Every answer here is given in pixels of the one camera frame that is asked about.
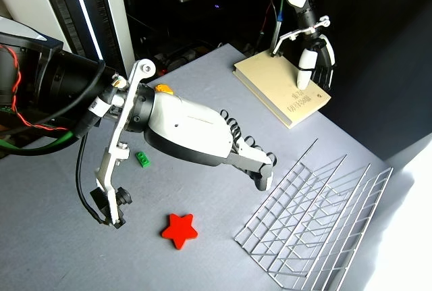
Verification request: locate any grey table cloth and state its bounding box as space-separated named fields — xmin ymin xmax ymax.
xmin=0 ymin=43 xmax=416 ymax=291

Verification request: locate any white column with black strip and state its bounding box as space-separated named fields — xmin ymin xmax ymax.
xmin=0 ymin=0 xmax=141 ymax=79

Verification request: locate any red twisted cable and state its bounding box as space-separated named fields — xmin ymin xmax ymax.
xmin=0 ymin=44 xmax=68 ymax=132

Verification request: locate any beige book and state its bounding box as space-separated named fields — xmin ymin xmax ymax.
xmin=232 ymin=49 xmax=332 ymax=130

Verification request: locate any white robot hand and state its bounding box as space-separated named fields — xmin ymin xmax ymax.
xmin=143 ymin=92 xmax=277 ymax=192
xmin=296 ymin=34 xmax=337 ymax=91

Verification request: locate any black camera cable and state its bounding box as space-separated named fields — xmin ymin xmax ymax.
xmin=75 ymin=132 xmax=114 ymax=227

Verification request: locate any green toy brick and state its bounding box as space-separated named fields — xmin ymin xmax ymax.
xmin=135 ymin=151 xmax=152 ymax=169

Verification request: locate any red star block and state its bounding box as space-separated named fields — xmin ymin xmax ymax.
xmin=161 ymin=213 xmax=199 ymax=250

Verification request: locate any grey adapter with blue plug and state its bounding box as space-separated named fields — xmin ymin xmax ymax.
xmin=271 ymin=14 xmax=284 ymax=52

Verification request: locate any silver wire file rack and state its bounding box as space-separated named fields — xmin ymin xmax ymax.
xmin=234 ymin=138 xmax=395 ymax=291

